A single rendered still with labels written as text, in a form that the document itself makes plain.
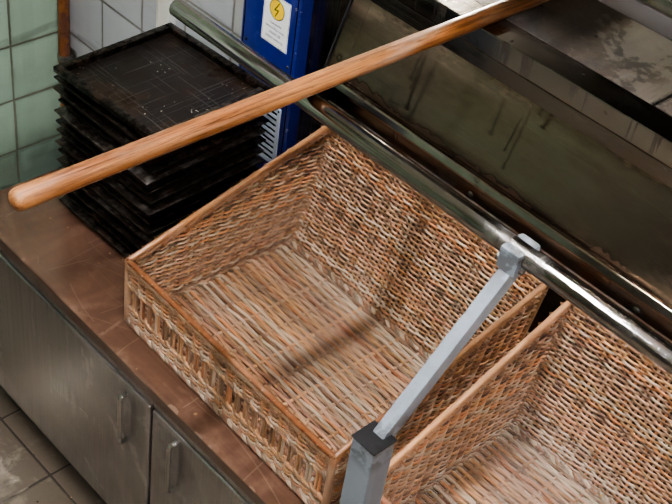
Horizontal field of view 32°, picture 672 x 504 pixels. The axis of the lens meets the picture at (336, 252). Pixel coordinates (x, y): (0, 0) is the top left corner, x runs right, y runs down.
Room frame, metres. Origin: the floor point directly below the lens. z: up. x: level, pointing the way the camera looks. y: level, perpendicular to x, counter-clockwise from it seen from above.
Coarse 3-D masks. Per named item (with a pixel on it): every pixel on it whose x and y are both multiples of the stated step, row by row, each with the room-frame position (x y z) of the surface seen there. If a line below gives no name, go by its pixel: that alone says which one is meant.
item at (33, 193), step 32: (512, 0) 1.76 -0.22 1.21; (544, 0) 1.81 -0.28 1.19; (448, 32) 1.63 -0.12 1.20; (352, 64) 1.49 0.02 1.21; (384, 64) 1.53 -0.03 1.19; (256, 96) 1.36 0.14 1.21; (288, 96) 1.39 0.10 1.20; (192, 128) 1.27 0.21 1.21; (224, 128) 1.30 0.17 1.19; (96, 160) 1.16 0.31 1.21; (128, 160) 1.18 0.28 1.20; (32, 192) 1.09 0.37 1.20; (64, 192) 1.11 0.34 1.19
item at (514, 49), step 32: (416, 0) 1.80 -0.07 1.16; (448, 0) 1.78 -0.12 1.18; (480, 32) 1.71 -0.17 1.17; (512, 32) 1.71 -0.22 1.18; (512, 64) 1.66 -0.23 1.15; (544, 64) 1.62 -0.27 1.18; (576, 64) 1.64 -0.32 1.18; (576, 96) 1.57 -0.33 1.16; (608, 96) 1.56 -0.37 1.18; (608, 128) 1.53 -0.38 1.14; (640, 128) 1.50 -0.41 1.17
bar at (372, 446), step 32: (224, 32) 1.57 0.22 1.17; (256, 64) 1.50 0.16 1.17; (352, 128) 1.37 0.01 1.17; (384, 160) 1.32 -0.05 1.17; (448, 192) 1.26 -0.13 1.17; (480, 224) 1.21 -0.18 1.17; (512, 256) 1.16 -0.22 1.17; (544, 256) 1.16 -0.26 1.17; (576, 288) 1.11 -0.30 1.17; (480, 320) 1.13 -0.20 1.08; (608, 320) 1.07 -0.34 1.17; (448, 352) 1.09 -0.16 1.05; (640, 352) 1.04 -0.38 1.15; (416, 384) 1.06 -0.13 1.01; (384, 416) 1.04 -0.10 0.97; (352, 448) 1.01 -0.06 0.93; (384, 448) 1.00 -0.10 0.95; (352, 480) 1.00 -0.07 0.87; (384, 480) 1.01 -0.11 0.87
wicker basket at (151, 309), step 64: (320, 128) 1.84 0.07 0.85; (256, 192) 1.73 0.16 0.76; (320, 192) 1.81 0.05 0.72; (384, 192) 1.74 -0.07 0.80; (256, 256) 1.74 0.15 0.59; (320, 256) 1.75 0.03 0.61; (384, 256) 1.68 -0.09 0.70; (448, 256) 1.61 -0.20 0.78; (128, 320) 1.51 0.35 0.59; (192, 320) 1.39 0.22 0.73; (256, 320) 1.57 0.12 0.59; (320, 320) 1.59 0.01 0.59; (384, 320) 1.62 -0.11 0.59; (448, 320) 1.55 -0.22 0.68; (512, 320) 1.43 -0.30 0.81; (192, 384) 1.38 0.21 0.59; (256, 384) 1.28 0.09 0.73; (320, 384) 1.43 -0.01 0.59; (384, 384) 1.46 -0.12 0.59; (448, 384) 1.34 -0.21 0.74; (256, 448) 1.26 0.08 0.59; (320, 448) 1.17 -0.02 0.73
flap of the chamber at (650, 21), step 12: (600, 0) 1.41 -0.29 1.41; (612, 0) 1.40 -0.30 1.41; (624, 0) 1.40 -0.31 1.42; (636, 0) 1.39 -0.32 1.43; (624, 12) 1.39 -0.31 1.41; (636, 12) 1.38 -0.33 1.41; (648, 12) 1.37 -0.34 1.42; (660, 12) 1.37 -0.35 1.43; (648, 24) 1.36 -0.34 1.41; (660, 24) 1.36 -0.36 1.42
